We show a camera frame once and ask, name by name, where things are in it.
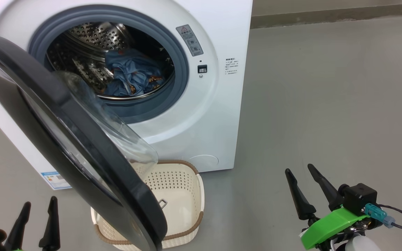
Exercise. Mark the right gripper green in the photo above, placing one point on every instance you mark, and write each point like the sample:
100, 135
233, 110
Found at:
330, 225

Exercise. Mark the black round glass washer door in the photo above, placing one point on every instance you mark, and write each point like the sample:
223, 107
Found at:
92, 153

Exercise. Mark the blue cartoon print garment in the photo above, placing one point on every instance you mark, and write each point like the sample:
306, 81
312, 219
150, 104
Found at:
134, 62
120, 89

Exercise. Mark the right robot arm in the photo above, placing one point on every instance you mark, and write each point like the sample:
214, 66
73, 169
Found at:
361, 244

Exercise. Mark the white front-load washing machine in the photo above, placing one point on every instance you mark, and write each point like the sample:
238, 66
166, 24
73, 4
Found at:
204, 115

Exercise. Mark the black door lock slot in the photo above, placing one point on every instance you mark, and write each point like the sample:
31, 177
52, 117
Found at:
202, 69

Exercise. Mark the stainless steel washing machine drum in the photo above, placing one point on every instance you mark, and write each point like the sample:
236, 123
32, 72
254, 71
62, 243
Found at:
89, 45

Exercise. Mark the blue energy label sticker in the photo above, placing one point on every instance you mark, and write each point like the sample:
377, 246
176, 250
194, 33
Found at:
52, 179

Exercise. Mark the round white filter cover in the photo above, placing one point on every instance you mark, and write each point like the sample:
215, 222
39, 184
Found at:
204, 161

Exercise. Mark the cream perforated laundry basket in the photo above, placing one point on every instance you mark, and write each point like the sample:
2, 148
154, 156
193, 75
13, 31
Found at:
183, 198

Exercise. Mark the grey warning sticker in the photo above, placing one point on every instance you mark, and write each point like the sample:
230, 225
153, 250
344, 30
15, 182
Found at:
189, 40

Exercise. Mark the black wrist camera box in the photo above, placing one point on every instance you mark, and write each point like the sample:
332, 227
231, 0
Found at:
359, 198

